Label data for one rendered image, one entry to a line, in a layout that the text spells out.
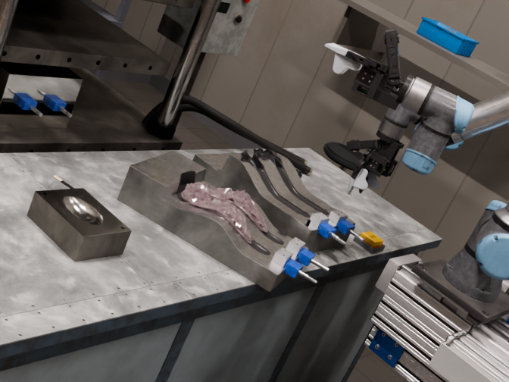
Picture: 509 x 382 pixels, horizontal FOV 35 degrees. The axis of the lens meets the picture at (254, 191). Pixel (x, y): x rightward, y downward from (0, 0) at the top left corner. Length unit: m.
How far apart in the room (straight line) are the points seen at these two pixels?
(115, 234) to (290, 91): 3.48
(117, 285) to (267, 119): 3.63
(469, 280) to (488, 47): 2.74
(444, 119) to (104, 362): 0.96
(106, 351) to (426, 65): 3.27
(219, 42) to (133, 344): 1.40
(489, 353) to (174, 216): 0.88
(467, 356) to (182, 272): 0.72
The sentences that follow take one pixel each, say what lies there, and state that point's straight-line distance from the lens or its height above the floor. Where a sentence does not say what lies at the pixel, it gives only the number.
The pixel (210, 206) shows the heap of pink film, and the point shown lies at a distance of 2.18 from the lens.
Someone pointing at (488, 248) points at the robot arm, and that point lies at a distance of 1.88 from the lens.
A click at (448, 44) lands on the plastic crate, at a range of 4.18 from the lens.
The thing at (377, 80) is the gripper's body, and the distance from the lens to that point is 1.84.
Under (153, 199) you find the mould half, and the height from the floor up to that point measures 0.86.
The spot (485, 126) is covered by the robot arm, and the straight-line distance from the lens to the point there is 1.97.
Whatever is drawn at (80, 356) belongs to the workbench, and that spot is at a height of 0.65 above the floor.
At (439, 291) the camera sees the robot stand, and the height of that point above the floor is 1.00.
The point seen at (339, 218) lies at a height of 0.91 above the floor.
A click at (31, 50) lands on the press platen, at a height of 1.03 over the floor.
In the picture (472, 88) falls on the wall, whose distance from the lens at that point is 4.67.
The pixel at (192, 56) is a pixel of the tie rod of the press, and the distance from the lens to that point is 2.76.
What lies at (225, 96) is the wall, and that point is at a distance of 5.64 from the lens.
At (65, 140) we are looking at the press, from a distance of 2.54.
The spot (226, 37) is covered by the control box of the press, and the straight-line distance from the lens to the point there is 3.05.
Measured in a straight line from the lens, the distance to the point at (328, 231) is 2.37.
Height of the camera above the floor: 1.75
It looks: 21 degrees down
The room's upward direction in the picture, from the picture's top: 25 degrees clockwise
